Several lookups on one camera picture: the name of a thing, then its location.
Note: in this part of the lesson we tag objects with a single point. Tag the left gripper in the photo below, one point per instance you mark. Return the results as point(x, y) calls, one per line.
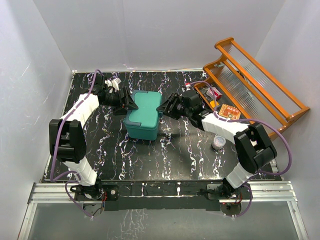
point(126, 102)

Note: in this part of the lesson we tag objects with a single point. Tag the green medicine box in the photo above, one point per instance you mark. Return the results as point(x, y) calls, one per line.
point(143, 123)

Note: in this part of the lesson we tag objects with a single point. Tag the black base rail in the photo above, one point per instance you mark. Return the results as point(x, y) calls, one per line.
point(161, 194)

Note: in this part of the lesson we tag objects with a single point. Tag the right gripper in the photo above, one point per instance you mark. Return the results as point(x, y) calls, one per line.
point(166, 109)

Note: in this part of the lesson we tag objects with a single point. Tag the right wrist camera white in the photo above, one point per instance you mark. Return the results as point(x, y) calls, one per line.
point(188, 87)

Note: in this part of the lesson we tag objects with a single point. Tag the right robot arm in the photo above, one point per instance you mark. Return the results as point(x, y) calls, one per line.
point(253, 146)

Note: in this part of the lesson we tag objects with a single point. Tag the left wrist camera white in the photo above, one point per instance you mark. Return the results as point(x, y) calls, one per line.
point(114, 83)

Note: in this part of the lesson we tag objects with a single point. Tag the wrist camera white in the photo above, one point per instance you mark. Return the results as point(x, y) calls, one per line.
point(188, 87)
point(114, 83)

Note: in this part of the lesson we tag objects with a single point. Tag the orange wooden shelf rack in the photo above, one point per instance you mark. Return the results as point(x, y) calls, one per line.
point(248, 86)

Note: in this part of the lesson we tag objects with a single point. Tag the clear round container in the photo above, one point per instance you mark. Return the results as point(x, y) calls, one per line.
point(218, 142)

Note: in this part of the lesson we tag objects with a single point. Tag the orange patterned card pack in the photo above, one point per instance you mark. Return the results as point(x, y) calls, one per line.
point(230, 112)

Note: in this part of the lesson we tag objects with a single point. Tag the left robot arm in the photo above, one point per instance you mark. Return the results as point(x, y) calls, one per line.
point(67, 143)

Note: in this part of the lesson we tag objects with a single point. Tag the yellow small block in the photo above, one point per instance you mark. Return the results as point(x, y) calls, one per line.
point(214, 104)

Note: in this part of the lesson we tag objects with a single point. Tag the red white small box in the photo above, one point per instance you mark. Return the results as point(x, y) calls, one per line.
point(214, 93)

